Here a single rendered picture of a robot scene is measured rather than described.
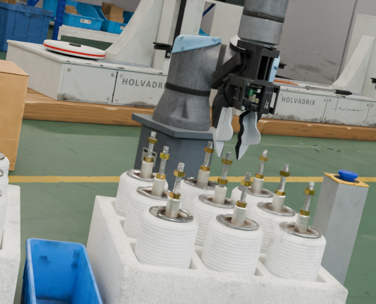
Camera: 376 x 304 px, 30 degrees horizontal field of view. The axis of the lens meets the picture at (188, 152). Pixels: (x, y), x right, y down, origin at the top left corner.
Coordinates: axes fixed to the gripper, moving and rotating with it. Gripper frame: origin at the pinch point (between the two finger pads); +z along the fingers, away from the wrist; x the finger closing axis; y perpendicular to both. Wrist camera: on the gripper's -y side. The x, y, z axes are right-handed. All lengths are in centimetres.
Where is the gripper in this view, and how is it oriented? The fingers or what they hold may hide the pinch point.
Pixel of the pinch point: (228, 149)
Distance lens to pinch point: 131.2
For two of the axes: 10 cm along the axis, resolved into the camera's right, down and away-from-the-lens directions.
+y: 3.9, 2.5, -8.9
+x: 9.0, 1.0, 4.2
